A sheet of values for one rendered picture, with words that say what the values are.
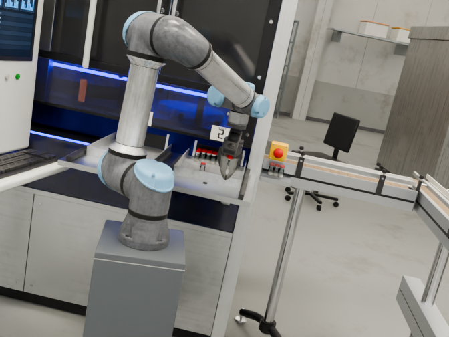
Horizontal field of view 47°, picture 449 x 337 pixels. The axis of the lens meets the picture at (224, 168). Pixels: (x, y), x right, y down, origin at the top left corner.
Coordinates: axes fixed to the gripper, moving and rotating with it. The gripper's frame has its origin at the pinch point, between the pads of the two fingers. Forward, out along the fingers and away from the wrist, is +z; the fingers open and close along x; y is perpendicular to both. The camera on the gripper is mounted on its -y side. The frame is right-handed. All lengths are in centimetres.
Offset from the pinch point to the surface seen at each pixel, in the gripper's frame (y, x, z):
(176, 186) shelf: -12.9, 15.5, 3.7
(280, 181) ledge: 27.2, -21.7, 3.7
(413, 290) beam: 23, -86, 36
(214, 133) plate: 26.9, 9.6, -10.5
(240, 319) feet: 62, -19, 90
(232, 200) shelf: -12.9, -4.5, 4.4
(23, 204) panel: 27, 88, 40
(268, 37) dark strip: 27, -4, -53
